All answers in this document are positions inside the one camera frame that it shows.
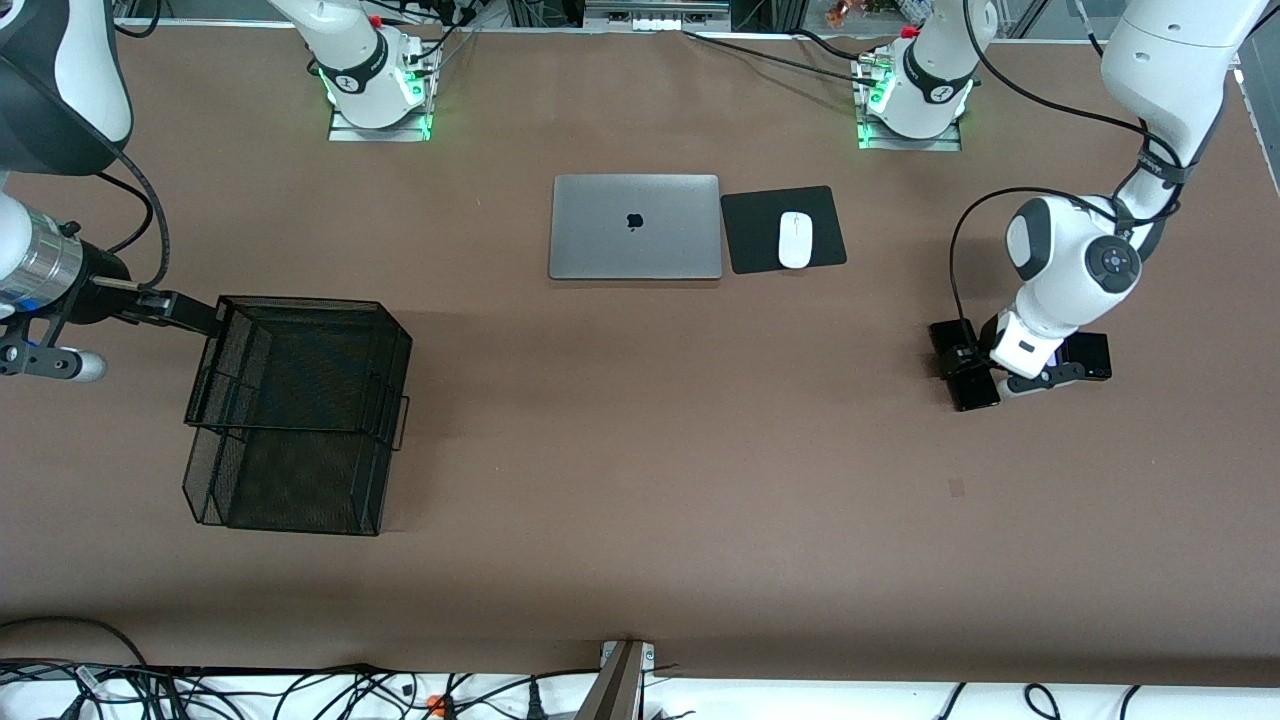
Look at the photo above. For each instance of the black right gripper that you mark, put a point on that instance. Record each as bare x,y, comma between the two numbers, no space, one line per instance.
100,281

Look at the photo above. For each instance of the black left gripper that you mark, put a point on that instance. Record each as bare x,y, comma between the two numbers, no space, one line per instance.
962,359

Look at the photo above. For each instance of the long black smartphone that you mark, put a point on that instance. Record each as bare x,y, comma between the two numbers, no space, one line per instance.
978,393

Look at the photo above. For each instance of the lavender flip phone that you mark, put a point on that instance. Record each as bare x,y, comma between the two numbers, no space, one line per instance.
1055,358

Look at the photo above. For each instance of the black flip phone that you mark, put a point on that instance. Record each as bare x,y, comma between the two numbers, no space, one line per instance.
1093,350

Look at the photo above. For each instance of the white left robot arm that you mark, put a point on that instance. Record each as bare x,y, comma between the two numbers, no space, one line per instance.
1075,270

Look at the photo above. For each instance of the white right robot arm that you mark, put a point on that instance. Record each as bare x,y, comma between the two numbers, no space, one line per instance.
90,60

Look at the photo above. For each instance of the black mesh two-tier tray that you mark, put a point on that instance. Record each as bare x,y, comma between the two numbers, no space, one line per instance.
300,370

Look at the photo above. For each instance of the white computer mouse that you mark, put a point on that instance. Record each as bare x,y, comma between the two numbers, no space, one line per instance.
796,240

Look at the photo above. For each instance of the black mouse pad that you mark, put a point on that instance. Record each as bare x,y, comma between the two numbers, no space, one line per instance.
750,230

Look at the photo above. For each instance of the grey closed laptop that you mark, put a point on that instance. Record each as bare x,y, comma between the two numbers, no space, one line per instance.
635,225

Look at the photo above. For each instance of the copper orange object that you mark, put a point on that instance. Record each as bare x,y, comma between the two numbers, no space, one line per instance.
840,12

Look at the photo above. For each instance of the grey power strip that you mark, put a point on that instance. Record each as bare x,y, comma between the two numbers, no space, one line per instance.
655,20

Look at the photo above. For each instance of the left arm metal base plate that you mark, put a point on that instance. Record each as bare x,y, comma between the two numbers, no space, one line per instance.
940,146

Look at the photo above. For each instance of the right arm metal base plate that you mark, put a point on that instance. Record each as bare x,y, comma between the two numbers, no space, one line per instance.
345,134

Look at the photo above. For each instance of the grey metal camera post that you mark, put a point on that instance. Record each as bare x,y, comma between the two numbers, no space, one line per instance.
615,690

